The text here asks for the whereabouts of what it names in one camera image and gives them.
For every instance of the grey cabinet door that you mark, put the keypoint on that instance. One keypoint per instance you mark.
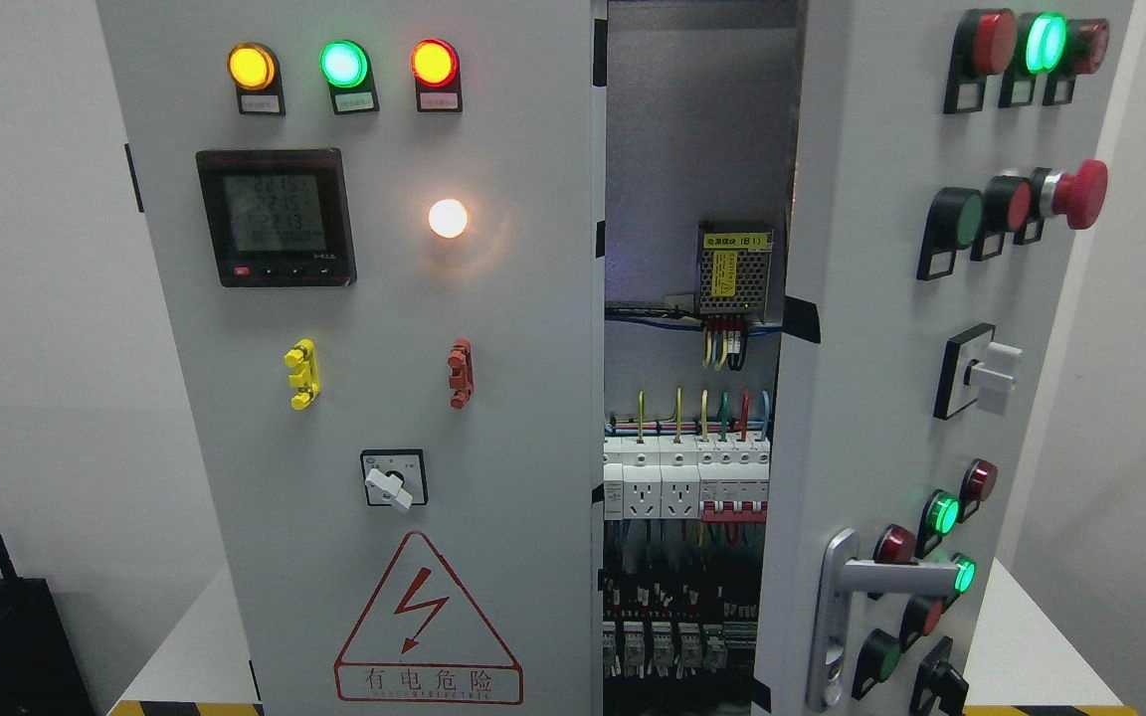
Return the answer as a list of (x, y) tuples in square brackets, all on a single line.
[(510, 476), (919, 123)]

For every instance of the white knob selector on right door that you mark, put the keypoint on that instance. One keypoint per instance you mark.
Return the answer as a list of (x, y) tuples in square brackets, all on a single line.
[(976, 369)]

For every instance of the metal mesh power supply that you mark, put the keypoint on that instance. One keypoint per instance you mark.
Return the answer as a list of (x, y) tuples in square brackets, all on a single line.
[(733, 267)]

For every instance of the white glowing pilot lamp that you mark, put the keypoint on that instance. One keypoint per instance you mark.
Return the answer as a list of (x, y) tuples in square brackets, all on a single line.
[(448, 218)]

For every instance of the red lever circuit breaker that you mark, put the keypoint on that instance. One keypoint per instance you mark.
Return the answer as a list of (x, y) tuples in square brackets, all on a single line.
[(734, 481)]

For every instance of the red electric hazard warning sticker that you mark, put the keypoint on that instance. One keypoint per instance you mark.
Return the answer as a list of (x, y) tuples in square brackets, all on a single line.
[(422, 638)]

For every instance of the red indicator lamp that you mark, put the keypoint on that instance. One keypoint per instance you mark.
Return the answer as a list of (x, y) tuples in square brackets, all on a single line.
[(436, 69)]

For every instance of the black digital power meter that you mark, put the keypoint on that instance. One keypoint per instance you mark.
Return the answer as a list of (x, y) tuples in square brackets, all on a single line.
[(278, 217)]

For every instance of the green indicator lamp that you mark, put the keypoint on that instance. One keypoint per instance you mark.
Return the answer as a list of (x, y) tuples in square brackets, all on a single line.
[(346, 68)]

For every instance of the yellow indicator lamp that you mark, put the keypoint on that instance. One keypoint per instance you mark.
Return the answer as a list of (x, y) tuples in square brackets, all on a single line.
[(257, 75)]

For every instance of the red mushroom emergency stop button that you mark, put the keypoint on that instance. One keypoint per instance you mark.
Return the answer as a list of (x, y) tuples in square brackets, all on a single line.
[(1078, 196)]

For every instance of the black box at lower left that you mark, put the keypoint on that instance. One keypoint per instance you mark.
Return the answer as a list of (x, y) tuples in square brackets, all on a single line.
[(38, 670)]

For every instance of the red terminal post block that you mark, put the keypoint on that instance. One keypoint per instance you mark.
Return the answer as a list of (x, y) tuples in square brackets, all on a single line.
[(461, 379)]

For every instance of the white DIN rail socket row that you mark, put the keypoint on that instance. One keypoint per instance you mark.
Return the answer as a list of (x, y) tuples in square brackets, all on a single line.
[(654, 477)]

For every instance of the yellow terminal post block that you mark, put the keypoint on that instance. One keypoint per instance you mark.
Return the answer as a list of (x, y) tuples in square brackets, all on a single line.
[(303, 374)]

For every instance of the silver door lever handle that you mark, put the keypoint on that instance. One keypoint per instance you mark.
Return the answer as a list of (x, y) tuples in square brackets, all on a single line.
[(843, 574)]

